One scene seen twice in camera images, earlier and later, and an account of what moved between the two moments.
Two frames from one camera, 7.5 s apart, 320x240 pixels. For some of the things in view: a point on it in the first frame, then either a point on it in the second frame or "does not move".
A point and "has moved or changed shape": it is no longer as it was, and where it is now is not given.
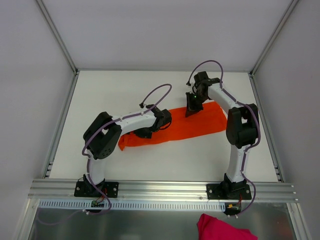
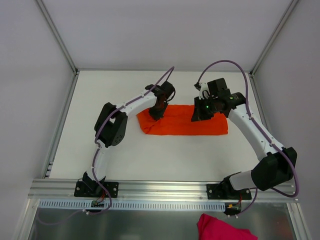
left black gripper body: [143, 133] -> [157, 110]
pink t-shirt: [210, 228] does not move
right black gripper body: [194, 103] -> [200, 110]
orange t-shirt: [211, 119] has moved or changed shape
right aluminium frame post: [266, 48] does not move
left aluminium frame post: [58, 36] does not move
